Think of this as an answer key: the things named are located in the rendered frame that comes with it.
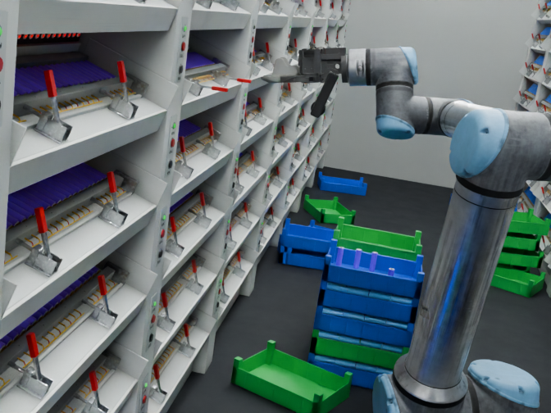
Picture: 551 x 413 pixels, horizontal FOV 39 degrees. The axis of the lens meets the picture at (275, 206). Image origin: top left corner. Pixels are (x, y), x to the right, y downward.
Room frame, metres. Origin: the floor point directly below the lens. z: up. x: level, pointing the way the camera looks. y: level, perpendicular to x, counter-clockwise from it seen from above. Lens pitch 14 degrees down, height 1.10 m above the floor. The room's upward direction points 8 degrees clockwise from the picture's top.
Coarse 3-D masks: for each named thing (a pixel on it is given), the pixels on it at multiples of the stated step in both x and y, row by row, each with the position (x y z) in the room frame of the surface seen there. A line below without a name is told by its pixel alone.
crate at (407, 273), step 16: (336, 240) 2.42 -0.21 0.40; (336, 256) 2.43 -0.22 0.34; (352, 256) 2.42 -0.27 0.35; (368, 256) 2.41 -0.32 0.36; (384, 256) 2.40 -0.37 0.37; (336, 272) 2.23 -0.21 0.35; (352, 272) 2.22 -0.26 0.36; (368, 272) 2.22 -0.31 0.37; (384, 272) 2.39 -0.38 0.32; (400, 272) 2.40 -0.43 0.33; (416, 272) 2.37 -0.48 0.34; (368, 288) 2.22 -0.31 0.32; (384, 288) 2.21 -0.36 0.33; (400, 288) 2.20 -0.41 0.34; (416, 288) 2.20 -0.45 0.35
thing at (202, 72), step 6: (204, 66) 1.95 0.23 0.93; (210, 66) 1.99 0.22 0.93; (216, 66) 2.04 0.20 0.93; (222, 66) 2.08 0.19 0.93; (186, 72) 1.76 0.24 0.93; (192, 72) 1.79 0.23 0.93; (198, 72) 1.84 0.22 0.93; (204, 72) 1.90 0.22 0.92; (210, 72) 1.96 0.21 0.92; (192, 78) 1.80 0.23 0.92; (198, 78) 1.84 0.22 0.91; (204, 78) 1.88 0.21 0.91; (210, 78) 1.92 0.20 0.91
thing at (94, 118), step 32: (32, 64) 1.22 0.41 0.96; (64, 64) 1.32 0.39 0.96; (96, 64) 1.47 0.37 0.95; (128, 64) 1.46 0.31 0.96; (32, 96) 1.05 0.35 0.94; (64, 96) 1.14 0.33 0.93; (96, 96) 1.28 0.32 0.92; (128, 96) 1.41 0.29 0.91; (160, 96) 1.45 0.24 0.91; (32, 128) 1.00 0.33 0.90; (64, 128) 1.00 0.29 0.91; (96, 128) 1.14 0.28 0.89; (128, 128) 1.25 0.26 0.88; (32, 160) 0.91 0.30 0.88; (64, 160) 1.02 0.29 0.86
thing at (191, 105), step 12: (192, 36) 2.16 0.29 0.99; (192, 48) 2.16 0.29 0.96; (204, 48) 2.16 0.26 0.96; (216, 48) 2.15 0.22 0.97; (216, 60) 2.13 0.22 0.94; (228, 60) 2.15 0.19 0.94; (228, 72) 2.15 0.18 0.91; (240, 72) 2.14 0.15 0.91; (204, 84) 1.86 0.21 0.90; (216, 84) 1.94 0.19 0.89; (228, 84) 2.02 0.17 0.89; (240, 84) 2.13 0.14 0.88; (192, 96) 1.67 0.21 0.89; (204, 96) 1.73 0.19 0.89; (216, 96) 1.87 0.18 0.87; (228, 96) 2.03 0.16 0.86; (192, 108) 1.66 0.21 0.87; (204, 108) 1.80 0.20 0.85
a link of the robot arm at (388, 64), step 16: (368, 48) 1.92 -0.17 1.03; (384, 48) 1.91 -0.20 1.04; (400, 48) 1.90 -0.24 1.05; (368, 64) 1.88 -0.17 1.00; (384, 64) 1.88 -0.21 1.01; (400, 64) 1.87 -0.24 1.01; (416, 64) 1.87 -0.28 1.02; (368, 80) 1.89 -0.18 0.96; (384, 80) 1.87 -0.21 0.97; (400, 80) 1.86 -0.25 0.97; (416, 80) 1.88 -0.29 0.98
